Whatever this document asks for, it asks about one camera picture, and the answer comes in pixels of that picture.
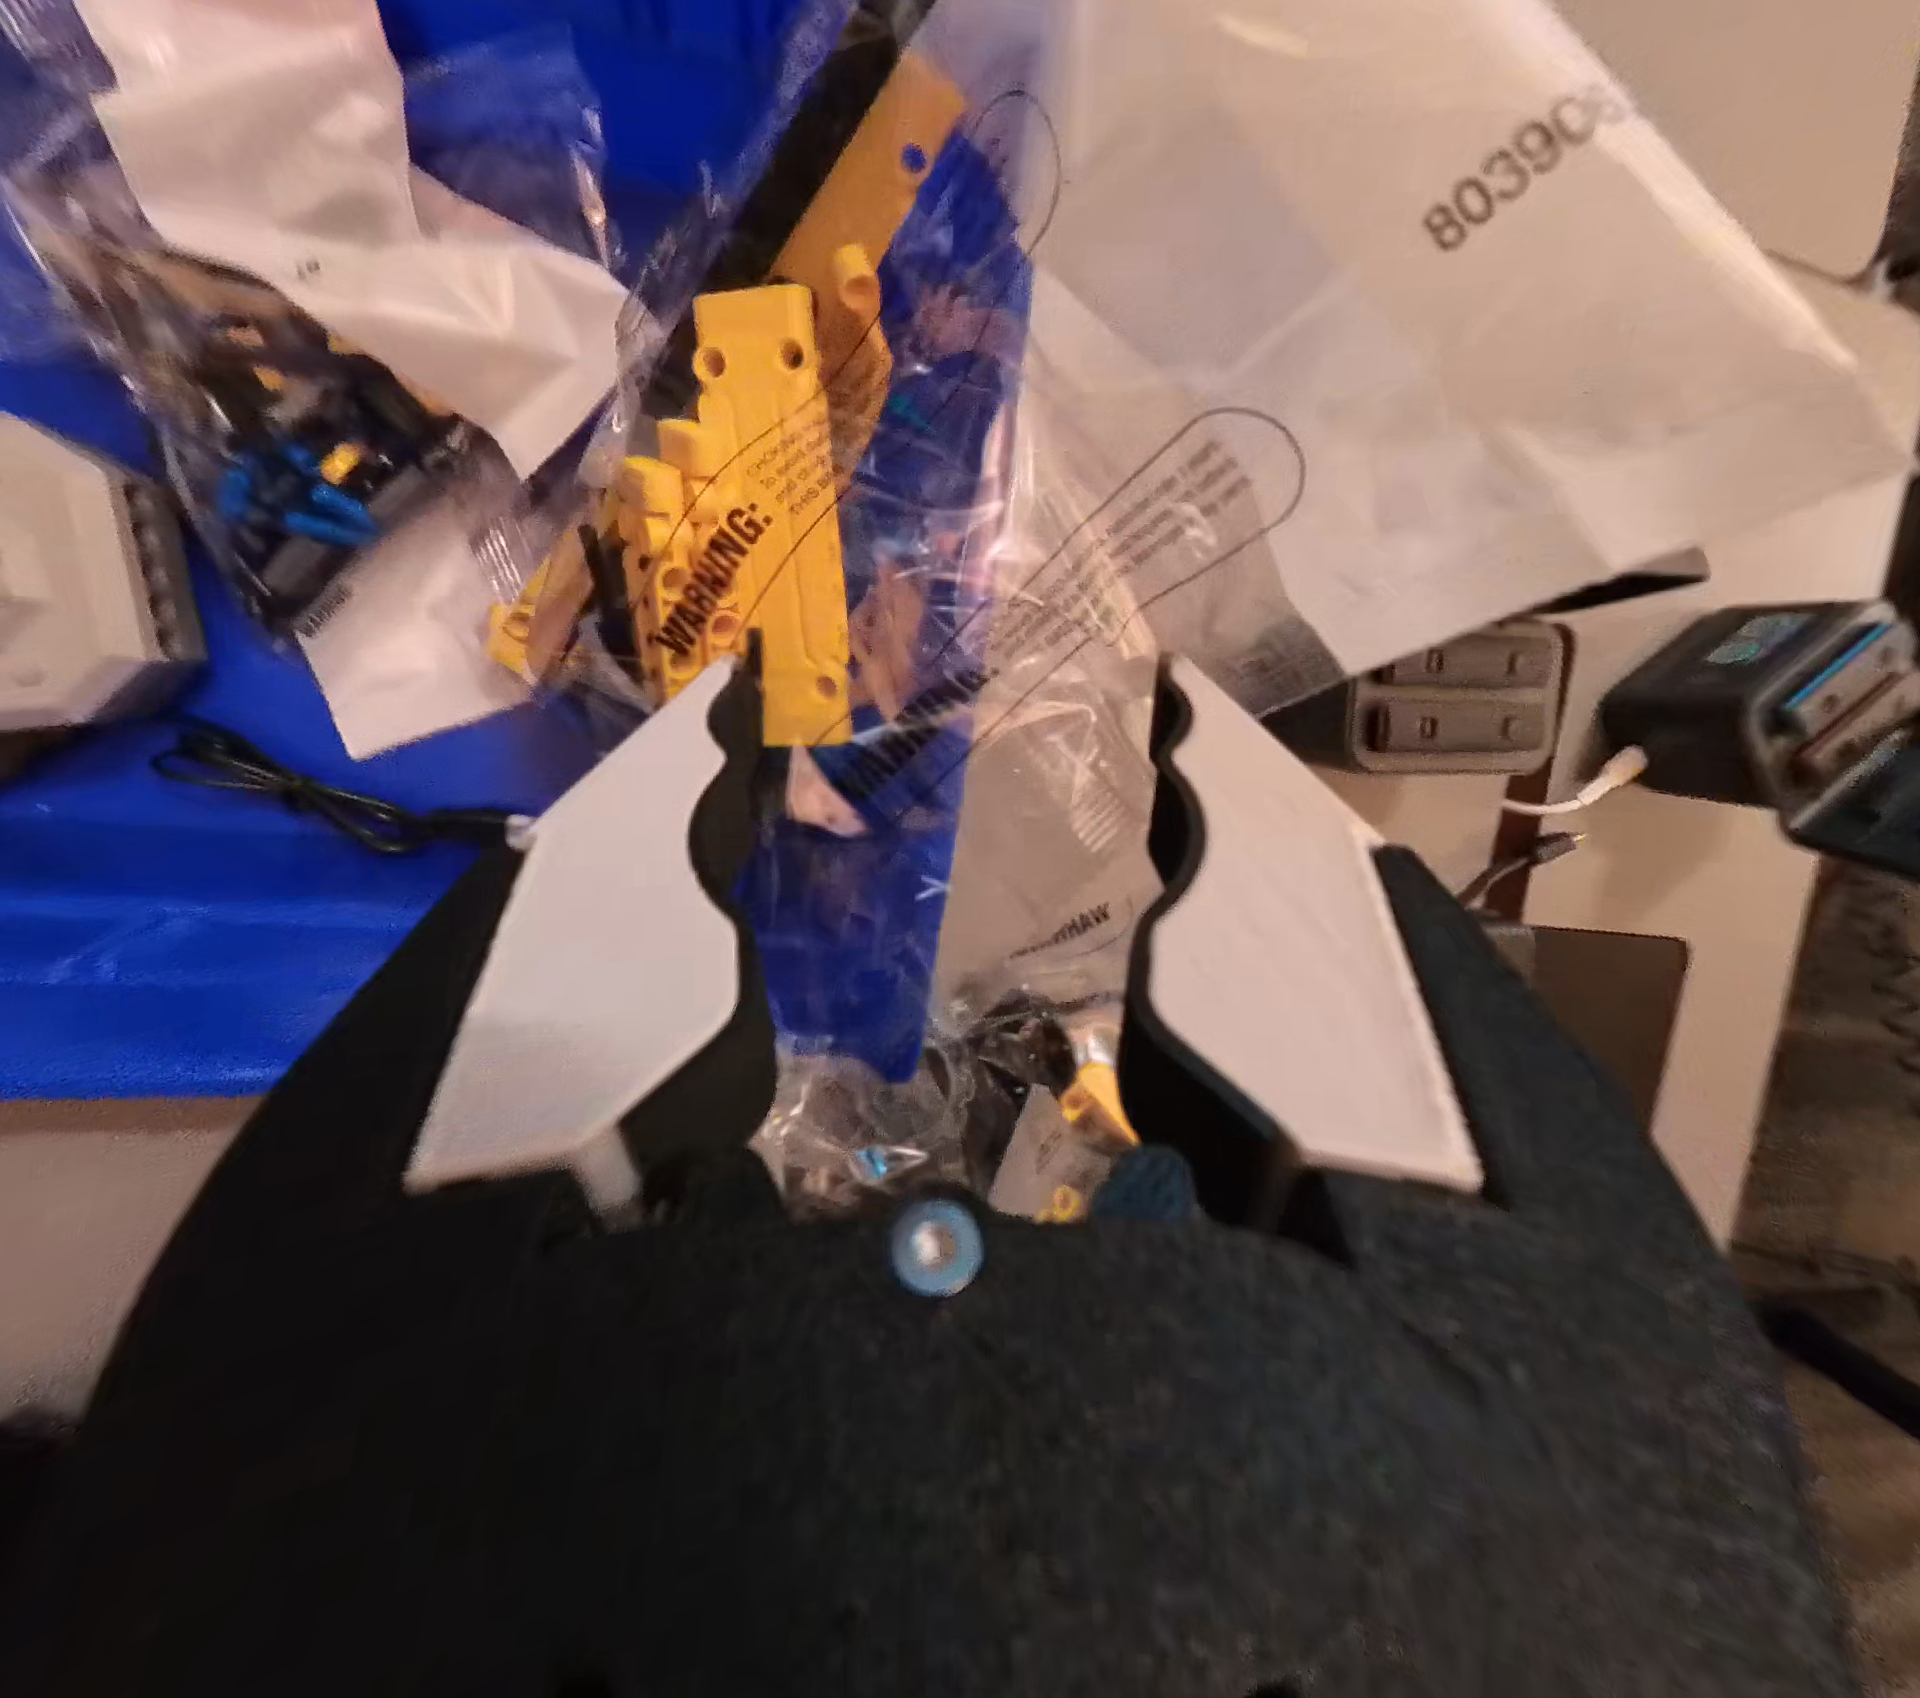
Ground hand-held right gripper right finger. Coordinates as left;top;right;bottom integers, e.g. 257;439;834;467
1124;656;1488;1198

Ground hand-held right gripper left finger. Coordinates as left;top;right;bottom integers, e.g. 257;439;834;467
402;660;783;1219

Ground clear bag of black pieces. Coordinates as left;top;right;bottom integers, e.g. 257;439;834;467
750;977;1203;1227

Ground blue plastic bin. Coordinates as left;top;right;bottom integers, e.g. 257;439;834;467
0;0;1039;1099

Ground dark battery charger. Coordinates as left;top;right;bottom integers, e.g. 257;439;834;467
1351;617;1571;778

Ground clear bag of yellow pieces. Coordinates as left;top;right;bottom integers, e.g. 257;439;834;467
494;0;1309;1086

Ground black charging case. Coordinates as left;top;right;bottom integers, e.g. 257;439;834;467
1596;593;1920;851

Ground clear bag with white label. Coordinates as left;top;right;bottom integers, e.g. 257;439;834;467
0;0;633;761

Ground white grey hub box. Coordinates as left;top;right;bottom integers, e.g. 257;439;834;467
0;413;212;731

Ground white paper bag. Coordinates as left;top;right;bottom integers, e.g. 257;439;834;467
990;0;1914;680

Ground white cable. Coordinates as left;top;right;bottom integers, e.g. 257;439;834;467
1500;744;1653;829

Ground thin black cable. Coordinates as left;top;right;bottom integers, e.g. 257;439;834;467
150;722;529;860

